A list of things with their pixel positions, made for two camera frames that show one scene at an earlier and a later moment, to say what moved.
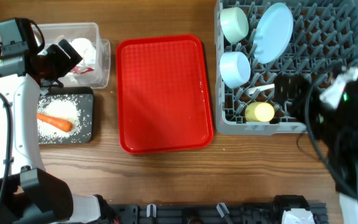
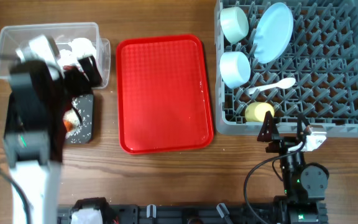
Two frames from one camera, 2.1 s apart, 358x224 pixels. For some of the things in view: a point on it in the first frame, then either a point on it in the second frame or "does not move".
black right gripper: x=291 y=95 → x=284 y=143
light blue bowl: x=235 y=68 does not move
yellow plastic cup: x=259 y=112 does not move
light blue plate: x=273 y=32 does not move
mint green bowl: x=234 y=23 does not move
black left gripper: x=62 y=55 → x=81 y=76
